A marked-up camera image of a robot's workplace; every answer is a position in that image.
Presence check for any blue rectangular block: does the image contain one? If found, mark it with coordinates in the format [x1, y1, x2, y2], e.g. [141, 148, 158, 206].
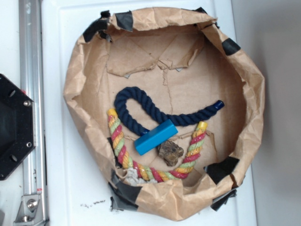
[134, 120, 178, 155]

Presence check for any brown rock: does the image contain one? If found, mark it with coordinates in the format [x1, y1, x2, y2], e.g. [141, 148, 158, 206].
[157, 140, 184, 166]

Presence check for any brown paper bag bin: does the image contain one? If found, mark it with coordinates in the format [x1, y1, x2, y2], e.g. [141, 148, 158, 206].
[63, 7, 265, 221]

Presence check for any grey crumpled cloth piece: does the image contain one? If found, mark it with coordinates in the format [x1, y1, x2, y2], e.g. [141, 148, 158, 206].
[124, 168, 158, 186]

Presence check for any navy blue rope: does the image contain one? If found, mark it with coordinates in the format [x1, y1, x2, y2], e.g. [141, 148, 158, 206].
[114, 86, 225, 137]

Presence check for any multicolour twisted rope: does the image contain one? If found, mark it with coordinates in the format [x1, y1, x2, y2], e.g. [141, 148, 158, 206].
[107, 108, 208, 182]

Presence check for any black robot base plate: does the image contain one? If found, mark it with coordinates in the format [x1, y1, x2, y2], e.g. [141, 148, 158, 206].
[0, 74, 35, 181]

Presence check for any aluminium rail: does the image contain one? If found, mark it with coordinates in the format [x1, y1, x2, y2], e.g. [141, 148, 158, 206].
[18, 0, 49, 226]

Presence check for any metal corner bracket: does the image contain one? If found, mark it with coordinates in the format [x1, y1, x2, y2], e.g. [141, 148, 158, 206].
[13, 194, 44, 226]

